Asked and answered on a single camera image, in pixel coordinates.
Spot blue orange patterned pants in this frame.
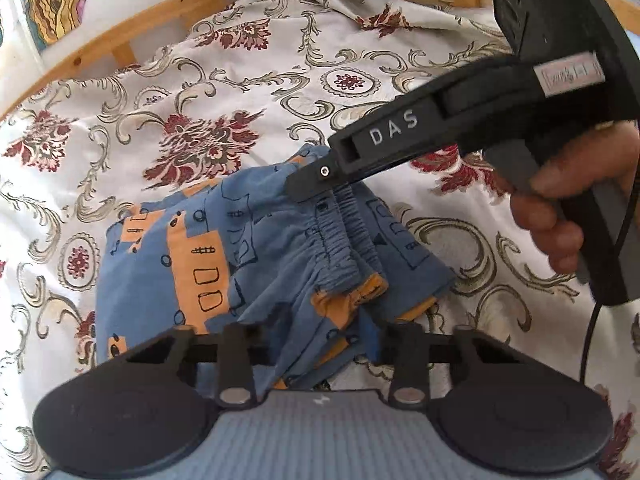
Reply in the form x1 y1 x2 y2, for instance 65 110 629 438
96 145 454 391

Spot right hand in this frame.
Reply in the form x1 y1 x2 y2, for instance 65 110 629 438
501 122 639 274

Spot white floral bedspread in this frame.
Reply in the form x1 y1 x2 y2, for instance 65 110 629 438
1 0 639 479

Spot wooden bed frame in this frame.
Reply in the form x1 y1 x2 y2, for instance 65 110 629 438
0 0 640 122

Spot black cable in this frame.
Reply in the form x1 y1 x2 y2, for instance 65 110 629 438
579 169 640 386

